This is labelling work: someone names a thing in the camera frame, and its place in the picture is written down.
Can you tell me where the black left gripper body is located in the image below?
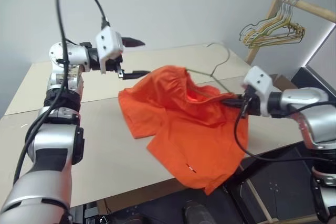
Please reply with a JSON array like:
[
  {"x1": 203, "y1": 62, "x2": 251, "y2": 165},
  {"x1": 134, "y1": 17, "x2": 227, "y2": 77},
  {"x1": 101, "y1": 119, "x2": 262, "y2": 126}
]
[{"x1": 106, "y1": 55, "x2": 124, "y2": 80}]

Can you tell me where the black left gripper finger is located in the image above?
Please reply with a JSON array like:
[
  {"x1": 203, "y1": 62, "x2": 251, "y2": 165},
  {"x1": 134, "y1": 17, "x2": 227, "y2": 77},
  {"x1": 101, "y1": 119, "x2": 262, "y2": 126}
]
[
  {"x1": 122, "y1": 36, "x2": 146, "y2": 49},
  {"x1": 122, "y1": 70, "x2": 151, "y2": 80}
]

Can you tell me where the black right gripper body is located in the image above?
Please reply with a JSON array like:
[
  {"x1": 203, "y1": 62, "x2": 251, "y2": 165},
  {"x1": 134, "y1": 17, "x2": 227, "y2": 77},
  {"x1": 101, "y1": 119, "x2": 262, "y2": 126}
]
[{"x1": 243, "y1": 87, "x2": 263, "y2": 116}]

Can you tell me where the olive wire hanger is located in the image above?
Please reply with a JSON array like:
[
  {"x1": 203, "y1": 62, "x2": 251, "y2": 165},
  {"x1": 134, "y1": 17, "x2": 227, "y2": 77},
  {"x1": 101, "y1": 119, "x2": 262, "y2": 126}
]
[{"x1": 184, "y1": 41, "x2": 244, "y2": 99}]

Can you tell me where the orange shirt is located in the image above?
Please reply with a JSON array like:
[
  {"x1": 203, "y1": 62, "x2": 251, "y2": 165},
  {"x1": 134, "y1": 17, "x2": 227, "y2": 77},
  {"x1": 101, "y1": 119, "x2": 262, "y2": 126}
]
[{"x1": 117, "y1": 65, "x2": 249, "y2": 196}]

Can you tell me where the light wooden base strip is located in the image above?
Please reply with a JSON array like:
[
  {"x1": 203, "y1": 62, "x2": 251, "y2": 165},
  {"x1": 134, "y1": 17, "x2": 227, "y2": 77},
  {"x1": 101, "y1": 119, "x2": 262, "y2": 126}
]
[{"x1": 246, "y1": 178, "x2": 275, "y2": 223}]

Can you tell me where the light wooden clothes rack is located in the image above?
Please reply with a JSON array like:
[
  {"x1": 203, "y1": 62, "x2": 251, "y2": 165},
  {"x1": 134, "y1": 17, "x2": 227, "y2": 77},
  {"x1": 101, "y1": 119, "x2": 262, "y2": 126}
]
[{"x1": 244, "y1": 0, "x2": 336, "y2": 65}]

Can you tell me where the dark rounded shape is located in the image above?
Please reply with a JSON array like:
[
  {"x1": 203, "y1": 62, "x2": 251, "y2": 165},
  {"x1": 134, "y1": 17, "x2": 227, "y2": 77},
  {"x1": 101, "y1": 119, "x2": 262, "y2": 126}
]
[
  {"x1": 182, "y1": 199, "x2": 211, "y2": 224},
  {"x1": 123, "y1": 212, "x2": 150, "y2": 224}
]

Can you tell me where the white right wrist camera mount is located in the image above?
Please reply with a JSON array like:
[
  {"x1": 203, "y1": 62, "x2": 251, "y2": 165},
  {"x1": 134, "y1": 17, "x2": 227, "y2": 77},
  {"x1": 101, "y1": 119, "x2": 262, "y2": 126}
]
[{"x1": 241, "y1": 66, "x2": 274, "y2": 118}]

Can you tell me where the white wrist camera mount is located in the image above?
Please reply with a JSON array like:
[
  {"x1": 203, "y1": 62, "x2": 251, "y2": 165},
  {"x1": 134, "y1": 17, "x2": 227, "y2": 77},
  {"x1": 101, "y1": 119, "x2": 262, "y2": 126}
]
[
  {"x1": 241, "y1": 66, "x2": 274, "y2": 118},
  {"x1": 94, "y1": 26, "x2": 124, "y2": 74}
]

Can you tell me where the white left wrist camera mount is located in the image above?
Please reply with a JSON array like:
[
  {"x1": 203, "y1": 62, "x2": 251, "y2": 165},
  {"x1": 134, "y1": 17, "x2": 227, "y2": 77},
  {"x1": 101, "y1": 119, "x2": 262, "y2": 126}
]
[{"x1": 94, "y1": 26, "x2": 124, "y2": 74}]

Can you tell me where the black metal table frame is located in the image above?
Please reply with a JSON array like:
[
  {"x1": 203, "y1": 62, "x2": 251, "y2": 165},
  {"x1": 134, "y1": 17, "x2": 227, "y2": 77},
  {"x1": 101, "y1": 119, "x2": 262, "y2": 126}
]
[{"x1": 223, "y1": 144, "x2": 314, "y2": 196}]

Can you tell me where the yellow wire hanger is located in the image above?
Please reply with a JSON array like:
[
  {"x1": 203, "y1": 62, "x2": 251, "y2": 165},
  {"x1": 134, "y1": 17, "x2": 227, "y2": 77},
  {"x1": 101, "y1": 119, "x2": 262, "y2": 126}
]
[{"x1": 243, "y1": 0, "x2": 305, "y2": 45}]

